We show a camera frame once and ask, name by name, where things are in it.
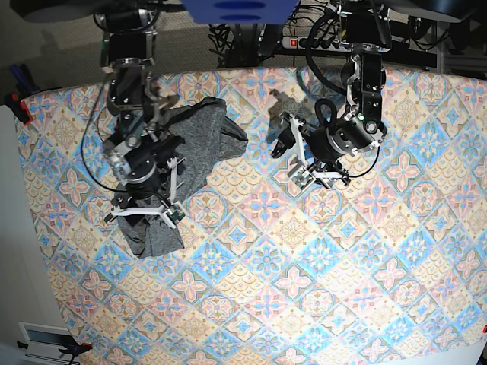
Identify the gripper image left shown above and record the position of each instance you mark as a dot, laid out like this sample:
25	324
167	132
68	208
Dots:
134	206

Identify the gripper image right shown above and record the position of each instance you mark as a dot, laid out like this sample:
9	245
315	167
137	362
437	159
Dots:
318	147

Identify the grey t-shirt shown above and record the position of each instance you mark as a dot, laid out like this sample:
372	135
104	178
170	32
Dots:
202	133

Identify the patterned tile tablecloth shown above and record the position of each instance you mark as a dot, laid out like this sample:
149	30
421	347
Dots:
391	267

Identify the white power strip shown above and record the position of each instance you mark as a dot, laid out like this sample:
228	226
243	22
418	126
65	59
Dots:
330	43

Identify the black clamp bottom left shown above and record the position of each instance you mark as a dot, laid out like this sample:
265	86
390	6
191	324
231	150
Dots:
72	350

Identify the red black clamp left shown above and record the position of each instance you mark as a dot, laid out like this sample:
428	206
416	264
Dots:
18	107

